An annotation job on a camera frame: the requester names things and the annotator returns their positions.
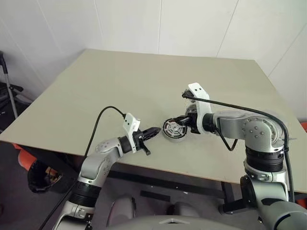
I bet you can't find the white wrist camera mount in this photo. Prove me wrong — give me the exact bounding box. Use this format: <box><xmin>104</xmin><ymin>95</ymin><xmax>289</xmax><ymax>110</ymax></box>
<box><xmin>122</xmin><ymin>112</ymin><xmax>141</xmax><ymax>154</ymax></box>
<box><xmin>188</xmin><ymin>82</ymin><xmax>214</xmax><ymax>135</ymax></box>

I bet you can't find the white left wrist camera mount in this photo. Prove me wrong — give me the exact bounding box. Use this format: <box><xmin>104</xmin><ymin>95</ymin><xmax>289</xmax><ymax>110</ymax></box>
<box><xmin>122</xmin><ymin>112</ymin><xmax>141</xmax><ymax>154</ymax></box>

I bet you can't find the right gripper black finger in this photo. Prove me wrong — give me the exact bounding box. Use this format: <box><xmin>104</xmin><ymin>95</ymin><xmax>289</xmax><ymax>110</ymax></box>
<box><xmin>173</xmin><ymin>115</ymin><xmax>193</xmax><ymax>126</ymax></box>

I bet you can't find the black bin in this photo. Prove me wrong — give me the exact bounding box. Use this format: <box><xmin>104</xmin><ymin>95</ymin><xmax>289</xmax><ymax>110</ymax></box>
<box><xmin>27</xmin><ymin>159</ymin><xmax>65</xmax><ymax>194</ymax></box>

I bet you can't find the orange object on floor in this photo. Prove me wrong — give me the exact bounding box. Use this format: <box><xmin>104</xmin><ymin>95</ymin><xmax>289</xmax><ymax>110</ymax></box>
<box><xmin>294</xmin><ymin>190</ymin><xmax>307</xmax><ymax>207</ymax></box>

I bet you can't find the grey robot torso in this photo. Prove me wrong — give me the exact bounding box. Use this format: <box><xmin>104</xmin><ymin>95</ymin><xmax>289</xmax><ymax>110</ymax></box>
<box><xmin>105</xmin><ymin>214</ymin><xmax>262</xmax><ymax>230</ymax></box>

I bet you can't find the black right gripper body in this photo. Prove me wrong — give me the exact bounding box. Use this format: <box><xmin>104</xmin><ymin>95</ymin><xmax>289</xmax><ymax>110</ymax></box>
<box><xmin>185</xmin><ymin>104</ymin><xmax>199</xmax><ymax>134</ymax></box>

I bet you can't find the black table frame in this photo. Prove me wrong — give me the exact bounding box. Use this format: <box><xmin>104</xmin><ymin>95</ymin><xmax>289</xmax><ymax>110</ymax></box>
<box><xmin>107</xmin><ymin>162</ymin><xmax>248</xmax><ymax>215</ymax></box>

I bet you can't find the orange object beside black bin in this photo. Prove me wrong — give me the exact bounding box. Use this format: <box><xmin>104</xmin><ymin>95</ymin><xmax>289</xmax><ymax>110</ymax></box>
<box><xmin>14</xmin><ymin>143</ymin><xmax>36</xmax><ymax>171</ymax></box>

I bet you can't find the black and grey stand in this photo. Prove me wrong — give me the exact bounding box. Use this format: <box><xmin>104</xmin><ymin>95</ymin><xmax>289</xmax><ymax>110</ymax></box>
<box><xmin>0</xmin><ymin>50</ymin><xmax>24</xmax><ymax>120</ymax></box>

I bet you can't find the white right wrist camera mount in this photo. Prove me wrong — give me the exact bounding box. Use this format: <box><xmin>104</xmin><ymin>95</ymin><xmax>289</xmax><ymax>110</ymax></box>
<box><xmin>188</xmin><ymin>82</ymin><xmax>214</xmax><ymax>135</ymax></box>

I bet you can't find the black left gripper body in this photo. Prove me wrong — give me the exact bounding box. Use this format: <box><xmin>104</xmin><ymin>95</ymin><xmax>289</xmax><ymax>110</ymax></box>
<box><xmin>132</xmin><ymin>130</ymin><xmax>145</xmax><ymax>152</ymax></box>

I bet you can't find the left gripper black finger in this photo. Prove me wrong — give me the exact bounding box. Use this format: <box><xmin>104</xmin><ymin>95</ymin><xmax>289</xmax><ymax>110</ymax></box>
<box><xmin>141</xmin><ymin>140</ymin><xmax>152</xmax><ymax>156</ymax></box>
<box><xmin>143</xmin><ymin>127</ymin><xmax>161</xmax><ymax>140</ymax></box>

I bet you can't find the finned motor cover with board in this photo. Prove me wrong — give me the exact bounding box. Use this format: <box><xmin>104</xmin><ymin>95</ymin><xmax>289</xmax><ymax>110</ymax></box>
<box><xmin>162</xmin><ymin>118</ymin><xmax>187</xmax><ymax>139</ymax></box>

